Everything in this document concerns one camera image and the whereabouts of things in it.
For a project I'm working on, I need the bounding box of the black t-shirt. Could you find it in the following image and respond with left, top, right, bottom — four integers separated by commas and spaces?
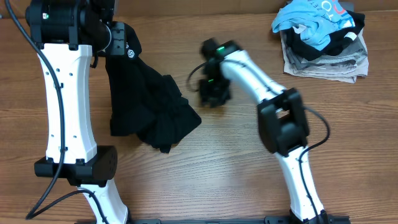
105, 25, 201, 153

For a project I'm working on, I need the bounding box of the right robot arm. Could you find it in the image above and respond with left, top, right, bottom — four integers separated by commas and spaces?
198, 39, 329, 223

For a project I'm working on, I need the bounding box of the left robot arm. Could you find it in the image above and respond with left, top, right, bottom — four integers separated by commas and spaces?
25, 1, 130, 223

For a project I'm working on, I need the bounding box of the light blue t-shirt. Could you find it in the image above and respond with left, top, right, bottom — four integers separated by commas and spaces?
272, 0, 356, 50

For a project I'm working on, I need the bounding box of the black folded garment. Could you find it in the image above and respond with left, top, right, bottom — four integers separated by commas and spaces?
282, 11, 366, 61

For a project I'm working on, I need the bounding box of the grey folded garment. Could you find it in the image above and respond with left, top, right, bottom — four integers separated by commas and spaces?
284, 38, 368, 73

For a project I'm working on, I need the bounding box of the beige folded garment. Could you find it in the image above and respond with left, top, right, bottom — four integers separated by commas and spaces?
281, 31, 369, 83

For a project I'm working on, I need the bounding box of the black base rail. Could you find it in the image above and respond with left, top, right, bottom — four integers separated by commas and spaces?
74, 215, 351, 224

